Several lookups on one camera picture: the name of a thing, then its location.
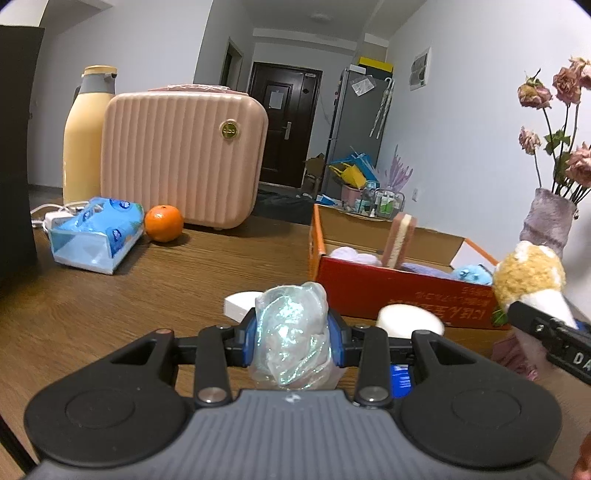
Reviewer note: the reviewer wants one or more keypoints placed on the brown interior door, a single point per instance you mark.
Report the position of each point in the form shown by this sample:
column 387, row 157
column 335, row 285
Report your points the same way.
column 231, row 64

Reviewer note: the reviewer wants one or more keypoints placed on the grey refrigerator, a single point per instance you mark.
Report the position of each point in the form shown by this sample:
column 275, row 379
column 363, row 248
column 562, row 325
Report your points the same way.
column 355, row 124

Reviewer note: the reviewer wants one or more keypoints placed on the pink satin cloth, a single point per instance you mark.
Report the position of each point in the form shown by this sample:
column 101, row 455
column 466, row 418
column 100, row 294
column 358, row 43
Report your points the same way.
column 510, row 355

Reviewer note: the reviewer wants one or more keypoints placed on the white folded umbrella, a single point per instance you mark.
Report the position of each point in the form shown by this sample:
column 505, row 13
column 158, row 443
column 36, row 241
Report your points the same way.
column 382, row 110

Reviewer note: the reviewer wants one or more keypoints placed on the orange fruit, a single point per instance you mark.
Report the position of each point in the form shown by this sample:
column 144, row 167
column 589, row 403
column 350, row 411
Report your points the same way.
column 164, row 224

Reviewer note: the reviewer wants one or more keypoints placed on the ice cream cone plush toy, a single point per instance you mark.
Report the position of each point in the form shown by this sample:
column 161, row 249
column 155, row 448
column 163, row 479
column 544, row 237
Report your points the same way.
column 531, row 274

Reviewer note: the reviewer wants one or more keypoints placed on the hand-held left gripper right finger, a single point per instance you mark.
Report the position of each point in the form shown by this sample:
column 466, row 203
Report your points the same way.
column 335, row 340

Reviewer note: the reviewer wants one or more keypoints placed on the iridescent plastic bag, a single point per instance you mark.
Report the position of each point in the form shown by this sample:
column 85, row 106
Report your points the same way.
column 295, row 332

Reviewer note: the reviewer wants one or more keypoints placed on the bunch of dried pink roses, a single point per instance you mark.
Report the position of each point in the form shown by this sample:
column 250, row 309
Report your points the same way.
column 568, row 87

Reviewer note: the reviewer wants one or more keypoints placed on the small cardboard box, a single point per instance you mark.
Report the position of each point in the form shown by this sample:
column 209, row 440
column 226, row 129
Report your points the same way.
column 314, row 175

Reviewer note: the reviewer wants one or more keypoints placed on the dark brown entrance door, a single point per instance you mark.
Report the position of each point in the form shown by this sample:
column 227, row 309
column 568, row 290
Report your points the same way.
column 281, row 129

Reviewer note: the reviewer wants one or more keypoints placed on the fuzzy mauve vase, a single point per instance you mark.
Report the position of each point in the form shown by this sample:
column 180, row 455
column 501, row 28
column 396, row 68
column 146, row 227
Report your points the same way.
column 547, row 221

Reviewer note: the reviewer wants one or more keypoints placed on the blue tissue pack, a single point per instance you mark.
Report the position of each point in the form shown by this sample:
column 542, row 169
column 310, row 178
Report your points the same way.
column 92, row 235

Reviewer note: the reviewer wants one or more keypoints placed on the small blue object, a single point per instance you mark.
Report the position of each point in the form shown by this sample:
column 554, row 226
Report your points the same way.
column 400, row 381

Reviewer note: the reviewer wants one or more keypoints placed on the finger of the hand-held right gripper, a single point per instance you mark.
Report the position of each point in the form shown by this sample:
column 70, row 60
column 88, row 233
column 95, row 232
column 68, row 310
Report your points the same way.
column 531, row 321

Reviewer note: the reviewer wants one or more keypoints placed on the blue plush toy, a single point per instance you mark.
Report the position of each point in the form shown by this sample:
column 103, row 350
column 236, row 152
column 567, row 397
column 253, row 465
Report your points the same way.
column 471, row 274

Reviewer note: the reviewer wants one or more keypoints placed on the pink ribbed suitcase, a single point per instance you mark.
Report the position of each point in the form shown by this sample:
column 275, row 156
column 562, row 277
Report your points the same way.
column 184, row 157

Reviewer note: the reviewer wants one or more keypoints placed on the pile of blue yellow bags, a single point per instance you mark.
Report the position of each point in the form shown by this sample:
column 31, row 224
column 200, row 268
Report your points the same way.
column 353, row 170

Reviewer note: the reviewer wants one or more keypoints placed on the white foam block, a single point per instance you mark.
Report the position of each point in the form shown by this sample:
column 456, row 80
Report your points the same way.
column 240, row 304

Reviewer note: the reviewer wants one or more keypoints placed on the black cabinet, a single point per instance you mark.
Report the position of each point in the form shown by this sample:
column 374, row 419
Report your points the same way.
column 16, row 161

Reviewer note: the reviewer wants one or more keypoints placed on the white wall panel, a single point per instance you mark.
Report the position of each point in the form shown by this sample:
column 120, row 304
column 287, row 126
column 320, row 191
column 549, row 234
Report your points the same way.
column 420, row 69

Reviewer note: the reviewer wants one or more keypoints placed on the pink and cream sponge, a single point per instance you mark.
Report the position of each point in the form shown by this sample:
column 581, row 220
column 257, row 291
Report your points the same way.
column 400, row 240

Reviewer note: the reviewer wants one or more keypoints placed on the lavender plush cloth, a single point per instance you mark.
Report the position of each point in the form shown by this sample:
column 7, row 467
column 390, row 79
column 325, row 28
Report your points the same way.
column 353, row 256

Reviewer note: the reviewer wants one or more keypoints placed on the orange cardboard box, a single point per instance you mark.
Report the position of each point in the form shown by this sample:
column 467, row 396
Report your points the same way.
column 392, row 290

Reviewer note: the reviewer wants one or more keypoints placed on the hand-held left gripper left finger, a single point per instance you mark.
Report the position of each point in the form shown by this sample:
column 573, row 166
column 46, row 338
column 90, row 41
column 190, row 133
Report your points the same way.
column 249, row 339

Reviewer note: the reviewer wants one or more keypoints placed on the black bag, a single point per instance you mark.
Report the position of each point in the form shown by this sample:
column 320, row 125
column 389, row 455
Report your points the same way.
column 281, row 207

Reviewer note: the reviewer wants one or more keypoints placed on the clear plastic sleeve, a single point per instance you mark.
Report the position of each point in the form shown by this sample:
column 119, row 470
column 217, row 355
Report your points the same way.
column 362, row 85

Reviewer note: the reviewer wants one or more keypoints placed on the yellow and black box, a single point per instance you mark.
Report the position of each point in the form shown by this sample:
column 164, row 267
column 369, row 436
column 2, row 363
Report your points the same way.
column 376, row 65

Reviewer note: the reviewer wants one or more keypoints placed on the purple wall decoration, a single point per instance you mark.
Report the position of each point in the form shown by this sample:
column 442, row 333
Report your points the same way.
column 397, row 168

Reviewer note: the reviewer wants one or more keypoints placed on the pink bucket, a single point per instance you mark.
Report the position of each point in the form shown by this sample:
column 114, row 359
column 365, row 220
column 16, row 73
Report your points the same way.
column 351, row 196

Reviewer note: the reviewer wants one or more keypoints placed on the yellow thermos jug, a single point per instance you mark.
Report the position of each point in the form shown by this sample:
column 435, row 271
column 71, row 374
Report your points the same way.
column 83, row 147

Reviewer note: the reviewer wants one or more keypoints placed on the white round puff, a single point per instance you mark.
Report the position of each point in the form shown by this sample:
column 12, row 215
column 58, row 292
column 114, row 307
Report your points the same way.
column 408, row 318

